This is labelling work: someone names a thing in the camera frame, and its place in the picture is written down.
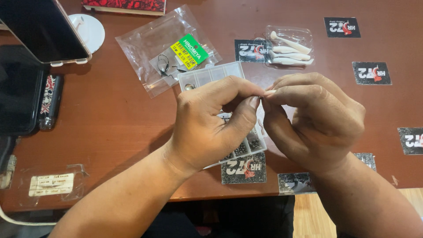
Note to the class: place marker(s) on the black smartphone in clear case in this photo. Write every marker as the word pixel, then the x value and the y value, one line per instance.
pixel 39 29

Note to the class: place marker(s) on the red and black patterned book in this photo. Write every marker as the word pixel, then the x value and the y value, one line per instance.
pixel 125 6

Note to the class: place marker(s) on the pink soft worm lure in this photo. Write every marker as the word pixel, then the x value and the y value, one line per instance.
pixel 260 127

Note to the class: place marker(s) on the black fishing hook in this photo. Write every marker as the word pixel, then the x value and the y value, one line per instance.
pixel 163 65
pixel 179 69

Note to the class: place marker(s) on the clear plastic zip bag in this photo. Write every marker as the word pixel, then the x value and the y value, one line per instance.
pixel 142 43

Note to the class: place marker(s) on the black flat case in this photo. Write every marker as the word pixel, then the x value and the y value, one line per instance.
pixel 19 89

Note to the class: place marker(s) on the worn paper scrap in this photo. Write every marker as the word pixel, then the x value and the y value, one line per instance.
pixel 7 173

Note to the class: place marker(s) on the clear plastic lure blister pack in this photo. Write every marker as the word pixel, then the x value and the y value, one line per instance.
pixel 290 34

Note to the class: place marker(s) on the silver spinner blade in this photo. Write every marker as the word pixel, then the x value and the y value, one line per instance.
pixel 189 87

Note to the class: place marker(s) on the person's dark trousers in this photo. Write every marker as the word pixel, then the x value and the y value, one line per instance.
pixel 238 215

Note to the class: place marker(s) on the taped handwritten paper label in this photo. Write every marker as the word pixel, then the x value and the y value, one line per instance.
pixel 51 184

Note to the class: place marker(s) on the white soft shad lure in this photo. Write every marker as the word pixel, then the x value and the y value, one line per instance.
pixel 292 43
pixel 284 49
pixel 292 56
pixel 292 61

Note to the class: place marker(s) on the person's left hand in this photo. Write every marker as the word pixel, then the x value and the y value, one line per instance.
pixel 201 129

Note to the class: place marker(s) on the person's right hand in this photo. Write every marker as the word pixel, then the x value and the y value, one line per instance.
pixel 317 129

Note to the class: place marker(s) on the heap of small dark beads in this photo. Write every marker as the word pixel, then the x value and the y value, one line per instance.
pixel 246 147

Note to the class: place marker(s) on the white round phone stand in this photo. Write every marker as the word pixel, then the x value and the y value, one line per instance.
pixel 91 31

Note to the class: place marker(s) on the hook packet green yellow label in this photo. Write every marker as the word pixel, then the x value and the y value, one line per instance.
pixel 190 51

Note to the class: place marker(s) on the black sticker with red fish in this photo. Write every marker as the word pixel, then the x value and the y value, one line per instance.
pixel 294 184
pixel 371 73
pixel 411 141
pixel 342 27
pixel 366 159
pixel 244 170
pixel 249 50

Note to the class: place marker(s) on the clear plastic compartment tackle box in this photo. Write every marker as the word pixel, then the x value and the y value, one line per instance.
pixel 211 74

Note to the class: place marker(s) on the black tube with red print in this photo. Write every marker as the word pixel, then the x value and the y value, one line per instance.
pixel 51 102

